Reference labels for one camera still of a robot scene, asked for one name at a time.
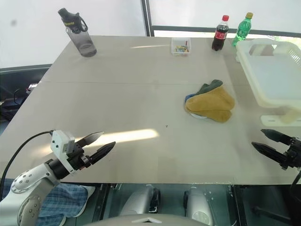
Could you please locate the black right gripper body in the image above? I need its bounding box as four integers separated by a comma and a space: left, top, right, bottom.
279, 136, 301, 170

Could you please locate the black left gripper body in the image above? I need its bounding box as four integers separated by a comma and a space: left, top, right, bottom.
67, 141, 92, 170

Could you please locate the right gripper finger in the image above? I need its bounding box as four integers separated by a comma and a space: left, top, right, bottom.
251, 141, 287, 165
261, 129, 292, 145

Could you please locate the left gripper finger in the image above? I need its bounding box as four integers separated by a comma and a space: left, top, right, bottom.
89, 141, 116, 165
75, 131, 104, 147

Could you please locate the white plastic basket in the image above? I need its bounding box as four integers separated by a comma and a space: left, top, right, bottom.
236, 39, 301, 123

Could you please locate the small clear plastic container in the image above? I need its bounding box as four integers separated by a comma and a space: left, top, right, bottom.
171, 37, 192, 57

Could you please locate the blue checked cloth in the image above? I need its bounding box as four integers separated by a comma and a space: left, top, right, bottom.
0, 178, 89, 226

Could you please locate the silver left robot leg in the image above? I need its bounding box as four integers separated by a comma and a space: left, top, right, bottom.
119, 185, 162, 216

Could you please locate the silver robot leg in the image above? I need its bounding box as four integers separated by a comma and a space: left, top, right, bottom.
119, 185, 162, 216
184, 186, 216, 226

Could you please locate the black table leg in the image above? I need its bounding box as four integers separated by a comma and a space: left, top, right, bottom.
231, 185, 246, 226

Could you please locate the grey robot torso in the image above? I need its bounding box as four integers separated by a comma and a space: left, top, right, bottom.
98, 213, 197, 226

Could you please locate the dark grey cloth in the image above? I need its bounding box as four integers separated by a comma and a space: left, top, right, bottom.
197, 79, 223, 96

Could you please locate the silver right robot leg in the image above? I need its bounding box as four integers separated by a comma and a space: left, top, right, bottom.
184, 186, 216, 226

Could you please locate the grey sports water bottle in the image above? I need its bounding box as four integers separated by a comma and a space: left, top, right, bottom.
57, 8, 98, 58

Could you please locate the green soda bottle yellow cap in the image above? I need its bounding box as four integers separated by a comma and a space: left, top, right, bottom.
232, 12, 254, 47

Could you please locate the cola bottle with red cap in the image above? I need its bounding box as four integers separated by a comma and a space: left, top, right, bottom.
211, 15, 230, 52

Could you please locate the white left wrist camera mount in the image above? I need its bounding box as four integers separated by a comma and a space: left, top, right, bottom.
50, 129, 79, 176

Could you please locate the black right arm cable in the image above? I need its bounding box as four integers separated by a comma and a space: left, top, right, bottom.
290, 169, 301, 196

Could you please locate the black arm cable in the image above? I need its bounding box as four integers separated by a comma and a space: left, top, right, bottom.
290, 169, 301, 196
0, 130, 54, 189

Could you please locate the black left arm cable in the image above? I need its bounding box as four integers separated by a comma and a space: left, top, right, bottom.
0, 130, 54, 189

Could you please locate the black window post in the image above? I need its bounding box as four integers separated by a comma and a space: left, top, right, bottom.
140, 0, 155, 37

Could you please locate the dark window rail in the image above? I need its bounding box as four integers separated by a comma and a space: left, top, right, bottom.
152, 24, 301, 38

